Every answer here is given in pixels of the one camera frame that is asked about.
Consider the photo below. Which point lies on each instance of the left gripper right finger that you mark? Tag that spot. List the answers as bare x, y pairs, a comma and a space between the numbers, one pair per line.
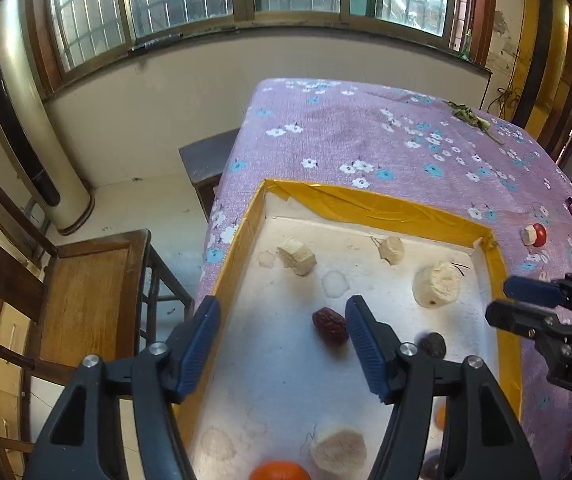
402, 376

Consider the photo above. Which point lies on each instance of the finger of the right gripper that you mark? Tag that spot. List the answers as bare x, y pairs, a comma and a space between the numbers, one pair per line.
557, 293
519, 319

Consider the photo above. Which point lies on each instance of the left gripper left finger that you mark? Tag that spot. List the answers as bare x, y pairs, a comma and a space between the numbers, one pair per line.
196, 349

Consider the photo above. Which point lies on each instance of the dark passion fruit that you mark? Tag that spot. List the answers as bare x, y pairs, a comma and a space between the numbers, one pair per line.
429, 470
433, 344

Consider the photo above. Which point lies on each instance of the yellowish orange tangerine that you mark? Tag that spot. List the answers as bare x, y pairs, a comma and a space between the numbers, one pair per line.
439, 414

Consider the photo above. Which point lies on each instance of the large sugarcane chunk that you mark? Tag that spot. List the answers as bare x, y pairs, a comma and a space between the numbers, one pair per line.
437, 285

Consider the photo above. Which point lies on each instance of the red jujube date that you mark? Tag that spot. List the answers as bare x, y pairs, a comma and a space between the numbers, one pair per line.
331, 326

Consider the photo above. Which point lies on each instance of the white sugarcane chunk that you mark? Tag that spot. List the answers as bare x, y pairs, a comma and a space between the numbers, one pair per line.
340, 450

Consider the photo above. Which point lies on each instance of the small sugarcane piece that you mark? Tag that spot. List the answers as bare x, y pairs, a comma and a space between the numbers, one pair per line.
392, 250

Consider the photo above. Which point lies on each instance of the bright orange tangerine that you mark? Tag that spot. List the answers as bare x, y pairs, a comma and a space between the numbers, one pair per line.
279, 470

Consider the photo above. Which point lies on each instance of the medium sugarcane piece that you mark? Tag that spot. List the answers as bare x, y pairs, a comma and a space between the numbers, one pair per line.
296, 256

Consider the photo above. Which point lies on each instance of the red tomato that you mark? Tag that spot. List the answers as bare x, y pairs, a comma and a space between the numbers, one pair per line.
540, 235

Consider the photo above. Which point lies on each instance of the sugarcane piece by tomato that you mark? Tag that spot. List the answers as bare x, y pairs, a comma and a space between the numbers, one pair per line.
529, 235

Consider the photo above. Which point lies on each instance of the dark wooden chair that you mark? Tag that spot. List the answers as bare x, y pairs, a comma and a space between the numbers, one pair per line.
95, 317

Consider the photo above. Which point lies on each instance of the purple floral tablecloth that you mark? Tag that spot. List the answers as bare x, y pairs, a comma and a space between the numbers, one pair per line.
340, 166

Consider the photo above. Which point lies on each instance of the dried green leaves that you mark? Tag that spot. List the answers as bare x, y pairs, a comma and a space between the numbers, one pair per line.
465, 114

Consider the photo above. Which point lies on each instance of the dark side table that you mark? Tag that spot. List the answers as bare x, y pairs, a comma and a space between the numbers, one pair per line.
204, 162

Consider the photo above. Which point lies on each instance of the champagne tower air conditioner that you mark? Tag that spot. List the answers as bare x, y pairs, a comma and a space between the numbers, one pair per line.
27, 135

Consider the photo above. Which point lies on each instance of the wooden framed window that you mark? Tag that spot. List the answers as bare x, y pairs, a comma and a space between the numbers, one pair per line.
71, 39

